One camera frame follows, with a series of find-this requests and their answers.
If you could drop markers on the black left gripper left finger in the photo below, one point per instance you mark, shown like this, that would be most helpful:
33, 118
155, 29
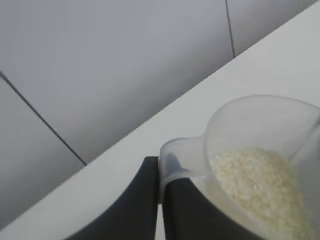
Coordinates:
135, 215

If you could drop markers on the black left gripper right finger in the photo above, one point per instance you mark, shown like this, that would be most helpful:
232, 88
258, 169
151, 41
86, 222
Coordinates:
185, 215

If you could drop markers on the translucent plastic measuring cup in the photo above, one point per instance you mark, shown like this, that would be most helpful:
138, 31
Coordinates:
250, 120

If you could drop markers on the white rice grains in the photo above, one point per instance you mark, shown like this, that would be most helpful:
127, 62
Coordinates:
255, 180

